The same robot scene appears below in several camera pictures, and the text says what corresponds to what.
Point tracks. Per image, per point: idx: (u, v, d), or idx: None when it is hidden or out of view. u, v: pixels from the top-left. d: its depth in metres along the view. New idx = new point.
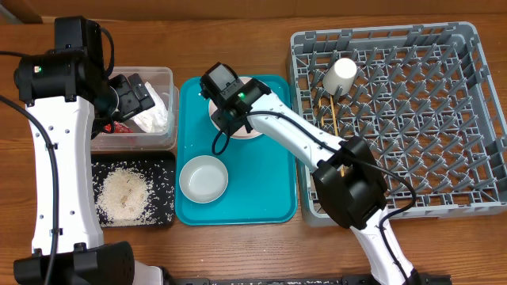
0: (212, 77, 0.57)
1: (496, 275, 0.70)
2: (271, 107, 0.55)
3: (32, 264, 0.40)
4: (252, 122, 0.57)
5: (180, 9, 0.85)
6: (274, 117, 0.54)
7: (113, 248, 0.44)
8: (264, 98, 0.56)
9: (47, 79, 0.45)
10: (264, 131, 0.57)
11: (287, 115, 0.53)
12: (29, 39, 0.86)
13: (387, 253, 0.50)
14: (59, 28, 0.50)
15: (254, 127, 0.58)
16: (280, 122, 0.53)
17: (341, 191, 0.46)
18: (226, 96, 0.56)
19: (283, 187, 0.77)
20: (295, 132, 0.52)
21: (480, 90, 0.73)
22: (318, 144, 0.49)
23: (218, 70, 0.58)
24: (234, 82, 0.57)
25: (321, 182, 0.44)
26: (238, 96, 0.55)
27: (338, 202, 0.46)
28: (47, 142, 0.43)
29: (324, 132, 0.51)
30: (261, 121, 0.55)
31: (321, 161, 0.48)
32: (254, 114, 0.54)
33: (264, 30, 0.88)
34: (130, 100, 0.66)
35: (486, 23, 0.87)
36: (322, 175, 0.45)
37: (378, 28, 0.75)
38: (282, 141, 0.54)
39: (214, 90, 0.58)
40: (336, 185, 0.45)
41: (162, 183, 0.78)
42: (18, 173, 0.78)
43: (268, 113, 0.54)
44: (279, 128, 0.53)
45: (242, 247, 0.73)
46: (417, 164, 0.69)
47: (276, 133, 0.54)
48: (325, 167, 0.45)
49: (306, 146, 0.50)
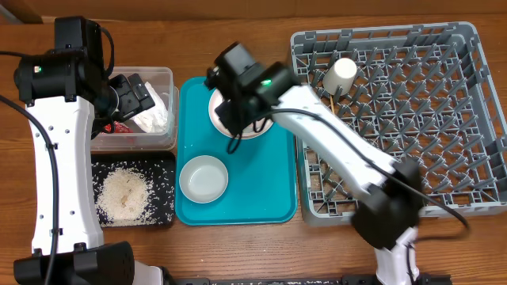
0: (228, 59, 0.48)
1: (496, 275, 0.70)
2: (304, 104, 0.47)
3: (32, 264, 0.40)
4: (279, 118, 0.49)
5: (180, 9, 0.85)
6: (310, 119, 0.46)
7: (114, 248, 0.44)
8: (297, 89, 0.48)
9: (47, 79, 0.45)
10: (289, 129, 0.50)
11: (323, 116, 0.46)
12: (28, 39, 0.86)
13: (404, 269, 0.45)
14: (59, 28, 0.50)
15: (280, 121, 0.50)
16: (318, 126, 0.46)
17: (391, 222, 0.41)
18: (245, 82, 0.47)
19: (283, 187, 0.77)
20: (337, 141, 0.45)
21: (480, 89, 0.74)
22: (367, 162, 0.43)
23: (238, 51, 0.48)
24: (254, 66, 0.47)
25: (370, 209, 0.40)
26: (263, 83, 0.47)
27: (384, 230, 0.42)
28: (47, 142, 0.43)
29: (371, 146, 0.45)
30: (292, 120, 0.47)
31: (371, 185, 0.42)
32: (286, 112, 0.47)
33: (264, 30, 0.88)
34: (130, 100, 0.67)
35: (485, 22, 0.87)
36: (375, 203, 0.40)
37: (378, 28, 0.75)
38: (315, 146, 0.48)
39: (230, 73, 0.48)
40: (384, 214, 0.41)
41: (162, 183, 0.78)
42: (18, 173, 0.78)
43: (306, 114, 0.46)
44: (314, 133, 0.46)
45: (242, 247, 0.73)
46: None
47: (308, 138, 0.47)
48: (375, 192, 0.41)
49: (350, 163, 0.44)
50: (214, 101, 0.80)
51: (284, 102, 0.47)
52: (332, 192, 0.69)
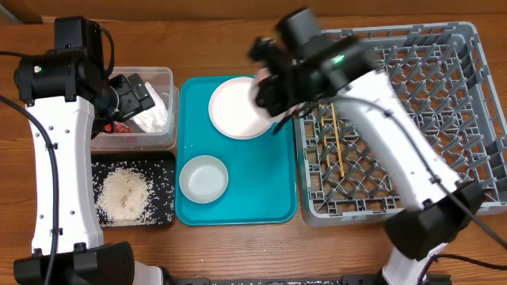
0: (292, 25, 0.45)
1: (496, 275, 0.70)
2: (378, 96, 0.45)
3: (32, 264, 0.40)
4: (344, 104, 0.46)
5: (180, 10, 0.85)
6: (379, 115, 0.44)
7: (114, 248, 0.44)
8: (371, 77, 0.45)
9: (47, 79, 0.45)
10: (349, 115, 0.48)
11: (395, 115, 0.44)
12: (29, 39, 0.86)
13: (417, 273, 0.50)
14: (59, 28, 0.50)
15: (341, 106, 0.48)
16: (387, 123, 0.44)
17: (435, 241, 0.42)
18: (310, 55, 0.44)
19: (283, 187, 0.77)
20: (405, 143, 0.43)
21: (480, 89, 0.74)
22: (432, 177, 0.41)
23: (308, 22, 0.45)
24: (321, 38, 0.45)
25: (424, 227, 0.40)
26: (334, 58, 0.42)
27: (428, 246, 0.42)
28: (47, 142, 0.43)
29: (439, 160, 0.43)
30: (358, 112, 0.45)
31: (429, 202, 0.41)
32: (357, 101, 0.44)
33: (264, 30, 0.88)
34: (130, 100, 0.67)
35: (485, 22, 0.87)
36: (429, 223, 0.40)
37: (377, 28, 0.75)
38: (376, 142, 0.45)
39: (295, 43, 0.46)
40: (435, 233, 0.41)
41: (162, 183, 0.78)
42: (18, 173, 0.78)
43: (377, 109, 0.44)
44: (382, 131, 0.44)
45: (242, 247, 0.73)
46: None
47: (371, 132, 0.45)
48: (432, 212, 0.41)
49: (414, 172, 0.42)
50: (214, 101, 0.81)
51: (354, 89, 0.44)
52: (331, 192, 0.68)
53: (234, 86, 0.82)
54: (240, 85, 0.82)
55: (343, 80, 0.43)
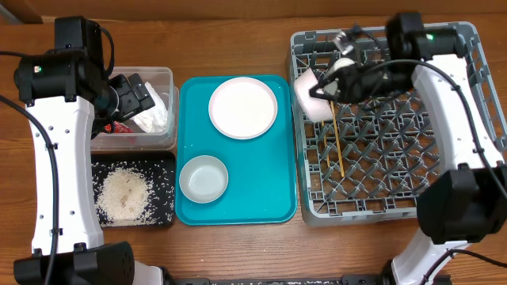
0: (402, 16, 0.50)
1: (496, 275, 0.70)
2: (453, 73, 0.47)
3: (32, 264, 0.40)
4: (418, 73, 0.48)
5: (180, 10, 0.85)
6: (447, 87, 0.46)
7: (114, 248, 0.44)
8: (453, 59, 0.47)
9: (47, 79, 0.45)
10: (418, 86, 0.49)
11: (462, 92, 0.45)
12: (29, 39, 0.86)
13: (424, 270, 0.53)
14: (59, 28, 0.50)
15: (415, 81, 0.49)
16: (451, 95, 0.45)
17: (455, 207, 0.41)
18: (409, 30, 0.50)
19: (284, 187, 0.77)
20: (462, 113, 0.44)
21: (480, 90, 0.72)
22: (477, 148, 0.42)
23: (415, 14, 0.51)
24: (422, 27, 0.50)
25: (451, 184, 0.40)
26: (427, 36, 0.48)
27: (450, 213, 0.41)
28: (47, 142, 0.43)
29: (487, 139, 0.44)
30: (429, 81, 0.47)
31: (464, 165, 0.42)
32: (431, 70, 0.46)
33: (264, 30, 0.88)
34: (130, 100, 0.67)
35: (485, 22, 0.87)
36: (457, 181, 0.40)
37: (377, 28, 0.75)
38: (433, 110, 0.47)
39: (398, 28, 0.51)
40: (463, 196, 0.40)
41: (162, 183, 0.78)
42: (18, 173, 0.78)
43: (446, 78, 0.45)
44: (444, 98, 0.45)
45: (242, 247, 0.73)
46: (417, 164, 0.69)
47: (434, 100, 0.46)
48: (464, 175, 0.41)
49: (460, 139, 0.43)
50: (214, 100, 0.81)
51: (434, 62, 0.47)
52: (331, 192, 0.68)
53: (234, 86, 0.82)
54: (240, 85, 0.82)
55: (428, 54, 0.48)
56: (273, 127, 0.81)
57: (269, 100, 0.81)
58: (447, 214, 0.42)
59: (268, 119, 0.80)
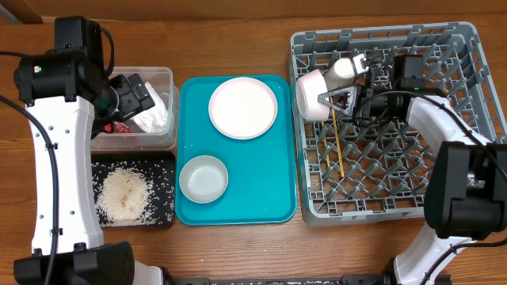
0: (406, 61, 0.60)
1: (496, 275, 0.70)
2: (440, 102, 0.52)
3: (32, 264, 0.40)
4: (411, 108, 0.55)
5: (179, 10, 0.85)
6: (434, 108, 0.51)
7: (114, 248, 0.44)
8: (436, 98, 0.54)
9: (47, 79, 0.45)
10: (416, 121, 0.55)
11: (445, 106, 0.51)
12: (29, 39, 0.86)
13: (425, 267, 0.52)
14: (59, 28, 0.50)
15: (409, 117, 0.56)
16: (439, 112, 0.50)
17: (455, 179, 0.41)
18: (407, 74, 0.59)
19: (283, 187, 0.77)
20: (448, 117, 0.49)
21: (480, 90, 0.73)
22: (465, 131, 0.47)
23: (417, 62, 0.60)
24: (420, 79, 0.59)
25: (447, 150, 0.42)
26: (414, 89, 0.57)
27: (451, 188, 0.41)
28: (47, 142, 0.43)
29: (475, 132, 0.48)
30: (420, 108, 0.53)
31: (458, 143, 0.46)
32: (421, 98, 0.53)
33: (264, 30, 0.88)
34: (130, 100, 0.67)
35: (485, 23, 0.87)
36: (453, 150, 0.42)
37: (377, 28, 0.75)
38: (430, 130, 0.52)
39: (400, 74, 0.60)
40: (460, 165, 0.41)
41: (162, 183, 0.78)
42: (18, 173, 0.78)
43: (431, 102, 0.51)
44: (432, 115, 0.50)
45: (242, 247, 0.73)
46: (417, 164, 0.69)
47: (428, 122, 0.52)
48: (459, 146, 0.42)
49: (452, 131, 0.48)
50: (214, 101, 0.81)
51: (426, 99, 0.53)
52: (331, 192, 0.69)
53: (234, 86, 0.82)
54: (240, 85, 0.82)
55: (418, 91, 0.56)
56: (273, 126, 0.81)
57: (269, 100, 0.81)
58: (449, 188, 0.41)
59: (268, 119, 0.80)
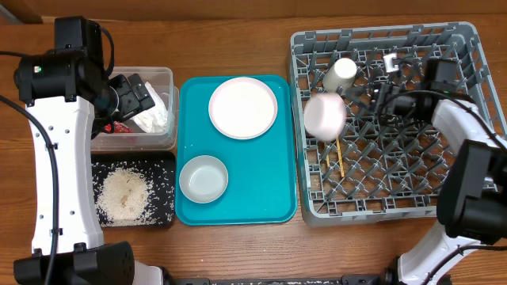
0: (439, 65, 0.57)
1: (496, 275, 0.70)
2: (468, 105, 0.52)
3: (32, 264, 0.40)
4: (437, 109, 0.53)
5: (179, 10, 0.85)
6: (461, 111, 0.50)
7: (113, 248, 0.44)
8: (464, 102, 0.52)
9: (47, 79, 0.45)
10: (440, 123, 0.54)
11: (473, 110, 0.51)
12: (29, 39, 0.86)
13: (430, 267, 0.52)
14: (59, 28, 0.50)
15: (435, 119, 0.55)
16: (465, 115, 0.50)
17: (472, 178, 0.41)
18: (439, 77, 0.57)
19: (283, 187, 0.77)
20: (474, 121, 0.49)
21: (479, 91, 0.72)
22: (489, 134, 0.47)
23: (451, 67, 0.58)
24: (451, 85, 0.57)
25: (467, 148, 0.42)
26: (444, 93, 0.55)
27: (468, 186, 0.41)
28: (47, 142, 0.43)
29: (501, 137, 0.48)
30: (447, 110, 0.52)
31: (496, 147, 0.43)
32: (449, 100, 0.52)
33: (264, 30, 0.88)
34: (130, 100, 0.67)
35: (485, 23, 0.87)
36: (473, 149, 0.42)
37: (377, 28, 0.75)
38: (454, 133, 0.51)
39: (430, 76, 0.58)
40: (479, 165, 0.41)
41: (162, 183, 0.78)
42: (18, 172, 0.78)
43: (459, 104, 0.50)
44: (459, 118, 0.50)
45: (242, 247, 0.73)
46: (417, 164, 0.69)
47: (453, 125, 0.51)
48: (482, 146, 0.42)
49: (477, 135, 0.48)
50: (214, 101, 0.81)
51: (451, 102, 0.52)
52: (331, 192, 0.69)
53: (234, 86, 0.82)
54: (240, 85, 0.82)
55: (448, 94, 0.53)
56: (273, 126, 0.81)
57: (269, 100, 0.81)
58: (465, 184, 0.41)
59: (268, 119, 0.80)
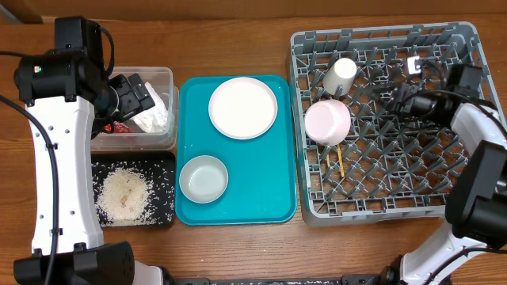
0: (466, 70, 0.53)
1: (496, 275, 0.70)
2: (489, 110, 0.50)
3: (32, 264, 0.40)
4: (457, 112, 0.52)
5: (179, 10, 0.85)
6: (482, 115, 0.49)
7: (114, 248, 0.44)
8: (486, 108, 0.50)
9: (47, 79, 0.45)
10: (459, 126, 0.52)
11: (493, 115, 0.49)
12: (29, 39, 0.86)
13: (433, 266, 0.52)
14: (59, 29, 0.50)
15: (455, 121, 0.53)
16: (486, 120, 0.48)
17: (485, 179, 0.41)
18: (463, 84, 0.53)
19: (283, 187, 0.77)
20: (493, 127, 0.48)
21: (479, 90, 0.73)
22: None
23: (477, 74, 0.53)
24: (472, 93, 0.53)
25: (484, 149, 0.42)
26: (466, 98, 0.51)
27: (480, 186, 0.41)
28: (47, 141, 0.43)
29: None
30: (467, 114, 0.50)
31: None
32: (471, 104, 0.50)
33: (264, 30, 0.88)
34: (130, 100, 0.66)
35: (485, 23, 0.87)
36: (489, 150, 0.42)
37: (377, 28, 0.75)
38: (473, 137, 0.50)
39: (454, 80, 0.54)
40: (494, 167, 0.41)
41: (162, 183, 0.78)
42: (18, 172, 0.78)
43: (480, 109, 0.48)
44: (480, 123, 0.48)
45: (242, 247, 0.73)
46: (417, 164, 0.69)
47: (471, 128, 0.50)
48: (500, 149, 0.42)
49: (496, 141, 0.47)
50: (214, 101, 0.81)
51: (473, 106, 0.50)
52: (331, 192, 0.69)
53: (235, 86, 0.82)
54: (240, 85, 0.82)
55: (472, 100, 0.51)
56: (273, 126, 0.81)
57: (269, 100, 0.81)
58: (476, 184, 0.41)
59: (268, 119, 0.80)
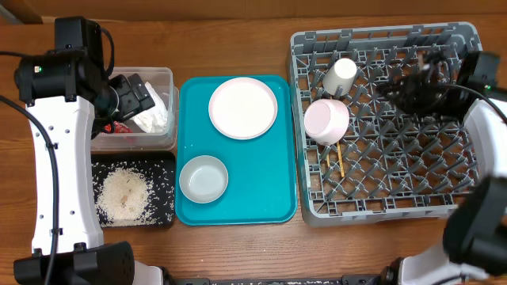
0: (481, 57, 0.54)
1: None
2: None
3: (32, 264, 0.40)
4: (471, 109, 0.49)
5: (179, 10, 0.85)
6: (497, 120, 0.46)
7: (114, 247, 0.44)
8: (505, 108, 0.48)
9: (47, 79, 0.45)
10: (471, 126, 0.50)
11: None
12: (29, 40, 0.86)
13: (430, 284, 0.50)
14: (59, 29, 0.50)
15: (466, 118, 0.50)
16: (500, 126, 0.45)
17: (487, 213, 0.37)
18: (477, 71, 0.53)
19: (283, 187, 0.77)
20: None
21: None
22: None
23: (491, 62, 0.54)
24: (489, 81, 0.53)
25: (489, 184, 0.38)
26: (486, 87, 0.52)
27: (482, 221, 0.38)
28: (47, 141, 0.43)
29: None
30: (482, 115, 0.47)
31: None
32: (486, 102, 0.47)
33: (264, 30, 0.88)
34: (130, 100, 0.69)
35: (485, 23, 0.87)
36: (494, 184, 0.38)
37: (378, 28, 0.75)
38: (482, 142, 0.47)
39: (469, 69, 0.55)
40: (500, 202, 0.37)
41: (162, 183, 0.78)
42: (18, 172, 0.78)
43: (497, 112, 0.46)
44: (493, 128, 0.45)
45: (242, 247, 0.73)
46: (417, 164, 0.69)
47: (483, 133, 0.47)
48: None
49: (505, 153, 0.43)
50: (214, 101, 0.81)
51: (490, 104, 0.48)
52: (331, 192, 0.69)
53: (234, 86, 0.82)
54: (240, 85, 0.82)
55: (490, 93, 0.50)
56: (273, 126, 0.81)
57: (269, 100, 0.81)
58: (477, 218, 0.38)
59: (268, 119, 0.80)
